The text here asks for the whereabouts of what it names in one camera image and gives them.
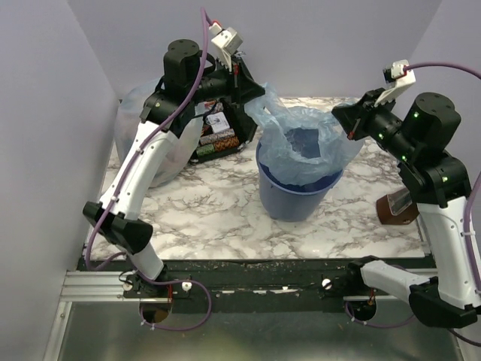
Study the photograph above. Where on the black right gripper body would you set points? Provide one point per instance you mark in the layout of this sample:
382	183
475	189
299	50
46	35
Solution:
361	117

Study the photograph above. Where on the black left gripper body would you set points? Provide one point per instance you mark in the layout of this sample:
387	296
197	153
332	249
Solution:
228	83

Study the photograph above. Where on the light blue trash bag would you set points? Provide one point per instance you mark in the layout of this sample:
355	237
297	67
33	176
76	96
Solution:
299	145

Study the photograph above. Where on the blue plastic trash bin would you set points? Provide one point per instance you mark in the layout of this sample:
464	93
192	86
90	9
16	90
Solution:
289	202

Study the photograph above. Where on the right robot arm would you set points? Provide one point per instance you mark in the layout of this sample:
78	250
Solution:
439	186

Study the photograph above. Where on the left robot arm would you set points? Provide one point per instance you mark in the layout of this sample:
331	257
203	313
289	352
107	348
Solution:
191	76

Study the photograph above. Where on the black poker chip case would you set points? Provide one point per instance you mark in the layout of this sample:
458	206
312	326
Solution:
226	130

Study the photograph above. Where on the brown block with clear holder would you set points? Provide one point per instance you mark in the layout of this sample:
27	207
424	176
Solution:
397	208

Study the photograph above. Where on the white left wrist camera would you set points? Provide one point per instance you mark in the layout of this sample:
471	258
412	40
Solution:
226	42

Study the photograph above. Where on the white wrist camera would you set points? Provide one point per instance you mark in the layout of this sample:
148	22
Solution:
399	80
226	42

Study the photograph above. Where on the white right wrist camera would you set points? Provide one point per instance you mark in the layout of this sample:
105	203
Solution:
399	80

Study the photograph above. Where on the black mounting rail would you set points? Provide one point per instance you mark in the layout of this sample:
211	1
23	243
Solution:
251	285

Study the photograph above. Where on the aluminium extrusion rail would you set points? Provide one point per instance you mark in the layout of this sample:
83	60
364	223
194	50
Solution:
98	287

